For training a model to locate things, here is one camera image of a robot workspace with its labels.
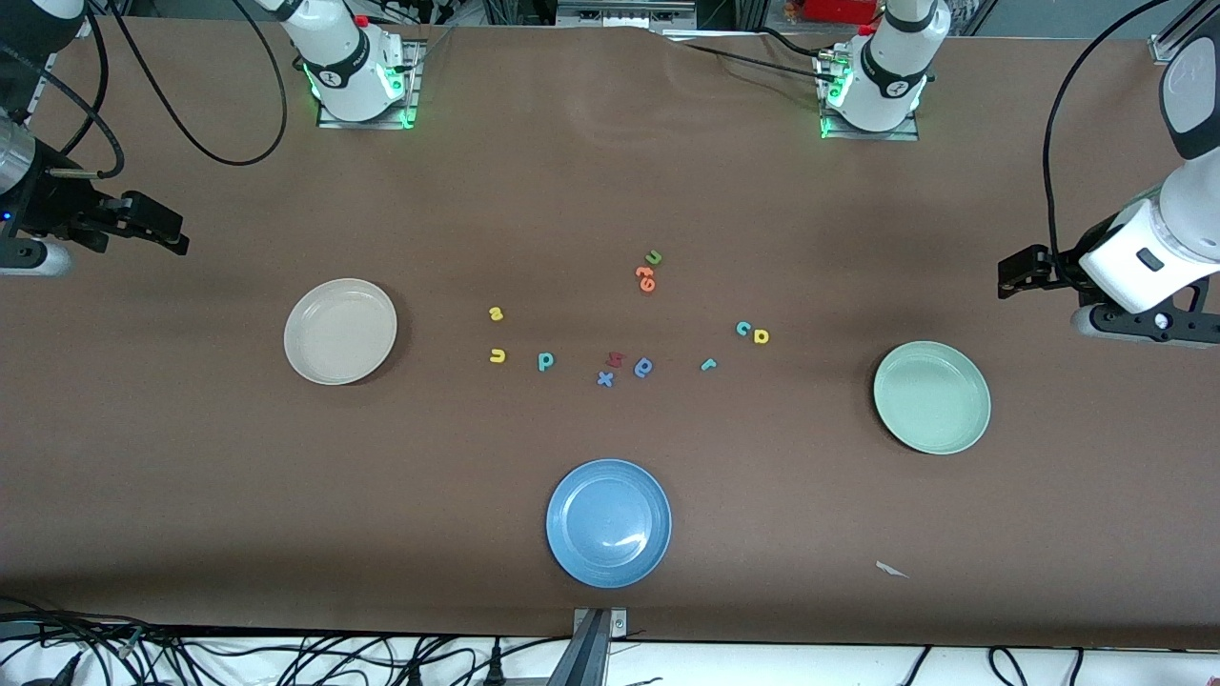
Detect pale green plate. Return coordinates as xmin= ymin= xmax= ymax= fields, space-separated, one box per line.
xmin=873 ymin=340 xmax=992 ymax=455

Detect beige brown plate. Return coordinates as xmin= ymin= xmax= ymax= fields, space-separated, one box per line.
xmin=283 ymin=277 xmax=398 ymax=386

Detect red box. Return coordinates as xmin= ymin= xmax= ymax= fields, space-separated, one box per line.
xmin=799 ymin=0 xmax=883 ymax=25

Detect brown table cover sheet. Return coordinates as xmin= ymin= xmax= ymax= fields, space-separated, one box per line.
xmin=0 ymin=17 xmax=1220 ymax=649

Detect grey rack unit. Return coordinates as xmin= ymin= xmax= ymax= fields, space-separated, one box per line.
xmin=556 ymin=0 xmax=699 ymax=31

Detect blue plate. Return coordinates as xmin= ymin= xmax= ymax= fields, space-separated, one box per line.
xmin=545 ymin=458 xmax=673 ymax=589

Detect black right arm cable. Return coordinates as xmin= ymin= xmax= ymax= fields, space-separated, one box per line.
xmin=0 ymin=0 xmax=290 ymax=182

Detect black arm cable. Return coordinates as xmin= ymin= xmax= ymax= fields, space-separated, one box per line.
xmin=1042 ymin=0 xmax=1169 ymax=263
xmin=0 ymin=0 xmax=290 ymax=182

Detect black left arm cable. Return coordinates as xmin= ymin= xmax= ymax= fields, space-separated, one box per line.
xmin=1042 ymin=0 xmax=1169 ymax=263

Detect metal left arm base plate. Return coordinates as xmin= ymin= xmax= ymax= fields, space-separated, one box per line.
xmin=815 ymin=48 xmax=921 ymax=142

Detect aluminium frame corner post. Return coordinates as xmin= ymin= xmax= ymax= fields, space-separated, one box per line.
xmin=1149 ymin=0 xmax=1220 ymax=66

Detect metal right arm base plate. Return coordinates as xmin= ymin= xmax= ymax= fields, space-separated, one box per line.
xmin=316 ymin=38 xmax=420 ymax=130

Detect black base cable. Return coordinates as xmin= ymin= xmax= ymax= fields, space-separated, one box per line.
xmin=758 ymin=27 xmax=830 ymax=60
xmin=681 ymin=40 xmax=840 ymax=85

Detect aluminium profile with bracket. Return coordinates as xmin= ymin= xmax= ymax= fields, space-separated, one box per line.
xmin=548 ymin=608 xmax=630 ymax=686

